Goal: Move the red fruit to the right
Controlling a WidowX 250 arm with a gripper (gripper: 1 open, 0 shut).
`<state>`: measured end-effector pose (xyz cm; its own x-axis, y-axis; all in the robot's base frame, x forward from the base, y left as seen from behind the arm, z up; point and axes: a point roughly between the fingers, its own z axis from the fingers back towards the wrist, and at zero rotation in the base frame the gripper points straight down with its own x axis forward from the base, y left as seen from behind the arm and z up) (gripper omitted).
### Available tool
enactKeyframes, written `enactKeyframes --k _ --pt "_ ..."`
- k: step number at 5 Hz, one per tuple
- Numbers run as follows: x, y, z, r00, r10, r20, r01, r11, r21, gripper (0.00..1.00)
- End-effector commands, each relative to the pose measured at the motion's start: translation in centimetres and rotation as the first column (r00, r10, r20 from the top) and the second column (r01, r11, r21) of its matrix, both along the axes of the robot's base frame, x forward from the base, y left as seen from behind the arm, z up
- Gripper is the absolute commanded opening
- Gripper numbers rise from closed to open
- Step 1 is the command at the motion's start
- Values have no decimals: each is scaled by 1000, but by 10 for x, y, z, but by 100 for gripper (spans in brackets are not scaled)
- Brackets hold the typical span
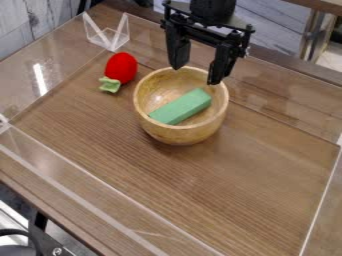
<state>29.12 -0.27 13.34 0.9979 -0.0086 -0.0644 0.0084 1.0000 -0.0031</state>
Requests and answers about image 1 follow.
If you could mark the wooden bowl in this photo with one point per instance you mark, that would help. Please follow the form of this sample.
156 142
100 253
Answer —
164 85

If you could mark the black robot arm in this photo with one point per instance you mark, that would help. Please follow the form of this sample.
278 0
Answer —
206 21

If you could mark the green rectangular block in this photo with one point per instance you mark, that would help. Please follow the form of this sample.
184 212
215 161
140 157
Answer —
183 107

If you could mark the clear acrylic corner bracket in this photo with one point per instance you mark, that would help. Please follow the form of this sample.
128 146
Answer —
107 38

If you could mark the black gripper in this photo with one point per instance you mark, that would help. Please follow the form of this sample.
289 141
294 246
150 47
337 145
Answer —
208 22

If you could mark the red plush strawberry fruit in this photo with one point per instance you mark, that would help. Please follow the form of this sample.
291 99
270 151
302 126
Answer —
119 72

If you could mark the black table frame leg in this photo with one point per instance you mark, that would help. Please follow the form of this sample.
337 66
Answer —
49 246

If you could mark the metal table leg background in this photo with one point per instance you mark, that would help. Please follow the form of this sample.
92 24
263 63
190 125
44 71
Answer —
317 35

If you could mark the clear acrylic front wall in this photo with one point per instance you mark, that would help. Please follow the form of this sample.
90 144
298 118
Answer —
115 225

